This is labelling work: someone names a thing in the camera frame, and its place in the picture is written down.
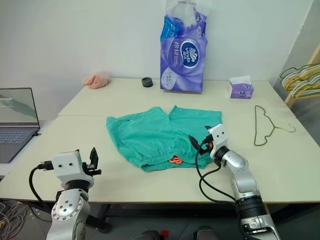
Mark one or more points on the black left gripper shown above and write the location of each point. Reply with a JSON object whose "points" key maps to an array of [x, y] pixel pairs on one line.
{"points": [[90, 170]]}

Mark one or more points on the wooden hanger rack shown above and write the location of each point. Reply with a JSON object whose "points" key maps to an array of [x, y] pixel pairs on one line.
{"points": [[292, 96]]}

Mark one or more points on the small red part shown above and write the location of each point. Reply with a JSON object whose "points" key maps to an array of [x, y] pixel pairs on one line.
{"points": [[165, 235]]}

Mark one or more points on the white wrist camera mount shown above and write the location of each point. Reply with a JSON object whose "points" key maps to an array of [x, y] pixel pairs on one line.
{"points": [[67, 165], [218, 137]]}

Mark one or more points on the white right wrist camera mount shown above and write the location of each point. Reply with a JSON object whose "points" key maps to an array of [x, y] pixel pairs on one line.
{"points": [[218, 137]]}

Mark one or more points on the stack of hangers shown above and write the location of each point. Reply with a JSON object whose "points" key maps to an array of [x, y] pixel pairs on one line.
{"points": [[287, 70]]}

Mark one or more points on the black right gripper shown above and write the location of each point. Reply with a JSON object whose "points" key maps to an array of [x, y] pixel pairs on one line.
{"points": [[206, 145]]}

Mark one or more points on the black table leg base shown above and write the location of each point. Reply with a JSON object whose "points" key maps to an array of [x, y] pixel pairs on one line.
{"points": [[100, 223]]}

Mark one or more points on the purple tissue roll pack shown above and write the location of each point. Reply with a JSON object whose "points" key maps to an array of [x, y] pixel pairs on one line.
{"points": [[182, 57]]}

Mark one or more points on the dark rounded shape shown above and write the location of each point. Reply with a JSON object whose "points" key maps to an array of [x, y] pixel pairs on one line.
{"points": [[206, 233], [150, 236]]}

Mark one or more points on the small purple tissue box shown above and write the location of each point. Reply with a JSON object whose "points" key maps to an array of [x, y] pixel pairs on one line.
{"points": [[241, 90]]}

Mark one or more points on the black round cap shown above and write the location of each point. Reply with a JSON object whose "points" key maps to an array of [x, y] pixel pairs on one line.
{"points": [[147, 82]]}

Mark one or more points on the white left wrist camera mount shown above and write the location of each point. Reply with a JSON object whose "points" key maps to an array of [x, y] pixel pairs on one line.
{"points": [[67, 165]]}

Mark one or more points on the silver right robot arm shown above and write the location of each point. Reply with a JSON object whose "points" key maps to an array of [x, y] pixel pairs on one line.
{"points": [[240, 162]]}

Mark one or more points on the green shorts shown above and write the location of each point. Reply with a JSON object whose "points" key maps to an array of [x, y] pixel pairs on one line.
{"points": [[150, 135]]}

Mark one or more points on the grey laptop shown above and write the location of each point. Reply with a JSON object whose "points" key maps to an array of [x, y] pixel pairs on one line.
{"points": [[15, 140]]}

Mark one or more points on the pink cloth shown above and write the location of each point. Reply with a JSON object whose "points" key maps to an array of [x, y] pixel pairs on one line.
{"points": [[97, 80]]}

